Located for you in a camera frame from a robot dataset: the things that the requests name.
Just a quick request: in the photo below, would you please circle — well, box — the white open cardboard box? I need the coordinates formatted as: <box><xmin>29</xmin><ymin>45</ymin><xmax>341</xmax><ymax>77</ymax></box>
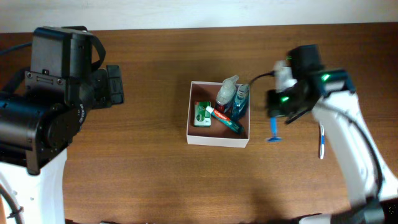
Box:
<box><xmin>186</xmin><ymin>81</ymin><xmax>251</xmax><ymax>148</ymax></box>

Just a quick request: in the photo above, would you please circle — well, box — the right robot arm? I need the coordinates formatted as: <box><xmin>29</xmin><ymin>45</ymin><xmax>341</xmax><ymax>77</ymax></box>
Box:
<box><xmin>267</xmin><ymin>45</ymin><xmax>397</xmax><ymax>223</ymax></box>

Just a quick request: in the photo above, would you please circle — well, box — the blue disposable razor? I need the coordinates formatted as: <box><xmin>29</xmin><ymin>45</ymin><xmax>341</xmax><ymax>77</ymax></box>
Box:
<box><xmin>267</xmin><ymin>117</ymin><xmax>282</xmax><ymax>142</ymax></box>

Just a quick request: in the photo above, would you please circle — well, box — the green red toothpaste tube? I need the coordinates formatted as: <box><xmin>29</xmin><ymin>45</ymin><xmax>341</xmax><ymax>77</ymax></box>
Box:
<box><xmin>206</xmin><ymin>106</ymin><xmax>244</xmax><ymax>134</ymax></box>

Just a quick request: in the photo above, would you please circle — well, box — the teal mouthwash bottle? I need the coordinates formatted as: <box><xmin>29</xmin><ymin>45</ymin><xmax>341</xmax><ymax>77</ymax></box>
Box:
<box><xmin>231</xmin><ymin>85</ymin><xmax>250</xmax><ymax>121</ymax></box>

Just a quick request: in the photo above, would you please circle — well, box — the green white soap box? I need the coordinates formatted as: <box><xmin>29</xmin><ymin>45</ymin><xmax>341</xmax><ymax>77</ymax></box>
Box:
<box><xmin>193</xmin><ymin>101</ymin><xmax>211</xmax><ymax>128</ymax></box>

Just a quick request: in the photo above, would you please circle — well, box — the clear foaming soap pump bottle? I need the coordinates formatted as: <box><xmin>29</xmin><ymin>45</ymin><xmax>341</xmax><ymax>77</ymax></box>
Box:
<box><xmin>215</xmin><ymin>75</ymin><xmax>239</xmax><ymax>113</ymax></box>

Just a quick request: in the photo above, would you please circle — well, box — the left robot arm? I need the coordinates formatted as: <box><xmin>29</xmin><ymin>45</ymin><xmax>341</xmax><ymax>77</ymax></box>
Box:
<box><xmin>1</xmin><ymin>26</ymin><xmax>124</xmax><ymax>223</ymax></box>

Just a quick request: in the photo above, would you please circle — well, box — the blue white toothbrush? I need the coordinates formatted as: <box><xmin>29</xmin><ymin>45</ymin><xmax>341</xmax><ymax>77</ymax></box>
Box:
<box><xmin>318</xmin><ymin>123</ymin><xmax>325</xmax><ymax>159</ymax></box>

